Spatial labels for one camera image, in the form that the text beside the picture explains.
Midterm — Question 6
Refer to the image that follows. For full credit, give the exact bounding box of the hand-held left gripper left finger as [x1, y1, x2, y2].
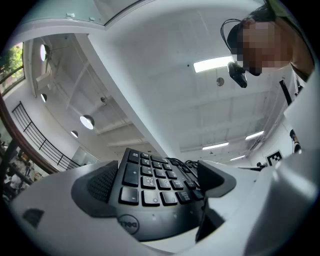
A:
[9, 160, 173, 256]

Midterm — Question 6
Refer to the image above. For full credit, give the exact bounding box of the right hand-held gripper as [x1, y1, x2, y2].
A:
[264, 148, 285, 167]

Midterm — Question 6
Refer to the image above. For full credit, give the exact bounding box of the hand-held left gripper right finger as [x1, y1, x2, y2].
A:
[197, 149, 318, 256]

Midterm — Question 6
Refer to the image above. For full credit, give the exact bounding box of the black keyboard cable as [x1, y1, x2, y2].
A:
[166, 156, 201, 176]

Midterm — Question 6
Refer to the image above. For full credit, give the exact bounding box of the black keyboard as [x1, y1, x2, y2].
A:
[107, 147, 208, 242]

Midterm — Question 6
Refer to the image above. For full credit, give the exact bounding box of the white printed shirt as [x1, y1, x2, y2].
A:
[283, 62, 320, 152]

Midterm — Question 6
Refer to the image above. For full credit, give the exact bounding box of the black metal railing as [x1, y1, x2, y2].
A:
[11, 100, 82, 171]

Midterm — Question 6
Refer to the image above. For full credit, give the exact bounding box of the brown handrail black railing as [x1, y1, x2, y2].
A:
[0, 94, 61, 176]

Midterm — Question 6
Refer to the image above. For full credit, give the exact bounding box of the rectangular ceiling panel light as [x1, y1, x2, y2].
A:
[192, 55, 235, 74]

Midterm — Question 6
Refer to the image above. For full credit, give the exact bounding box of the person's head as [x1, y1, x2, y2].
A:
[226, 4, 315, 77]

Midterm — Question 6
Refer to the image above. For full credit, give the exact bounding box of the large window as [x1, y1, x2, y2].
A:
[0, 41, 26, 97]

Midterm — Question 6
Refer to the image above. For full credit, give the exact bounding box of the frosted glass panel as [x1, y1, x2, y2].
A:
[23, 0, 143, 26]

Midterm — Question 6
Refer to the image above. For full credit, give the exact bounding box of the black head camera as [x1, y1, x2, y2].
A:
[226, 61, 249, 89]

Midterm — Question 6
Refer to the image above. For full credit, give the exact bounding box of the black headset cable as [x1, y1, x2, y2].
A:
[219, 17, 242, 55]

